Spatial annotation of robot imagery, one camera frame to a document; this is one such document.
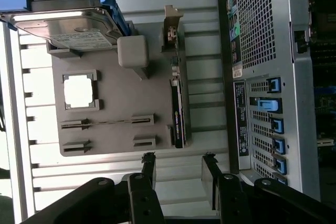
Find open black PC case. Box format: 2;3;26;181
215;0;336;201

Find hard disk with blue carrier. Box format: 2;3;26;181
0;0;129;51

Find green motherboard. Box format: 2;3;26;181
307;0;336;156

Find grey plastic parts rack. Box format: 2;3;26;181
46;20;192;156

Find green RAM stick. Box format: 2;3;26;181
61;119;154;127

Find silver CPU chip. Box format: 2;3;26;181
64;75;95;109

